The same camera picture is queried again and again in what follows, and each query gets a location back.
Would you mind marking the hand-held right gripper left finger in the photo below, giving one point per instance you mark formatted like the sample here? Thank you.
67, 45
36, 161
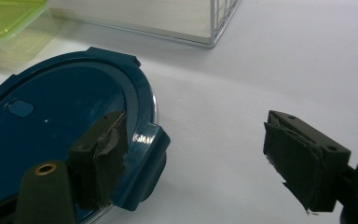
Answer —
101, 161

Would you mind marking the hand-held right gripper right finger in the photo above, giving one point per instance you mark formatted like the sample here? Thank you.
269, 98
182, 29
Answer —
301, 161

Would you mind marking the dark blue container lid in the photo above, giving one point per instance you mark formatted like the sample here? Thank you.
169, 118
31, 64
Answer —
59, 124

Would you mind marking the green lidded clear food container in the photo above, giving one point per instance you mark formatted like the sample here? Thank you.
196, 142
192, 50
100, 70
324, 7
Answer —
9, 21

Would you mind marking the white ribbed board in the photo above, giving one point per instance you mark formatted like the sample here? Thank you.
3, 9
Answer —
143, 17

